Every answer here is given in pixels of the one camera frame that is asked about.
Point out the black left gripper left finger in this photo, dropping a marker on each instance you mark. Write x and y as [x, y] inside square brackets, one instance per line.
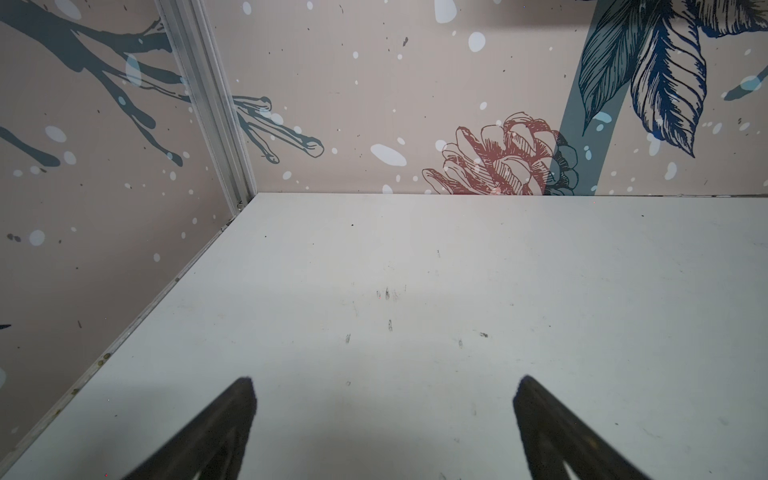
[212, 445]

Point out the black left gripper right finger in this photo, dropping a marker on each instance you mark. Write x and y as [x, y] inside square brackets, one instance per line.
[557, 443]

